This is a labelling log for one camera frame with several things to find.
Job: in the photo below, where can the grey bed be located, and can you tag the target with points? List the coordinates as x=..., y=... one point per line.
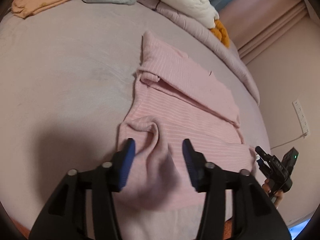
x=62, y=80

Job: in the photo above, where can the grey duvet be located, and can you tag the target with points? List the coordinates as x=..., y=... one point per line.
x=225, y=57

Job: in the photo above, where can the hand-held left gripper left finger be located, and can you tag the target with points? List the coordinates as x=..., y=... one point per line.
x=127, y=160

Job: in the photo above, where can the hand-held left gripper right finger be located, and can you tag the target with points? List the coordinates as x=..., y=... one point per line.
x=188, y=165

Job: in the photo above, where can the mustard yellow cloth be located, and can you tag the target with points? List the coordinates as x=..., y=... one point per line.
x=221, y=33

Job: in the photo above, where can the orange folded garment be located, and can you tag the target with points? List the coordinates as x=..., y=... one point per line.
x=37, y=1

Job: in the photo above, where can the pink curtain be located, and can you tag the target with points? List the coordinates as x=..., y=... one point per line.
x=262, y=17

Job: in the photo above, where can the white wall socket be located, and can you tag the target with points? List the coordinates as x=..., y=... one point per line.
x=301, y=117

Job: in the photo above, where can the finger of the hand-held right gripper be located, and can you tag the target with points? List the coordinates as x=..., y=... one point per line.
x=263, y=166
x=261, y=152

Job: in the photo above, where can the pink knit sweater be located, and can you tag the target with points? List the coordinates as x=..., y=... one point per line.
x=187, y=115

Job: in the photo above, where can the white fluffy blanket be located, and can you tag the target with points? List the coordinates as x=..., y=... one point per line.
x=185, y=2

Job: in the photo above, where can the person's right hand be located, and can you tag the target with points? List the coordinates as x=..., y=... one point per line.
x=277, y=198

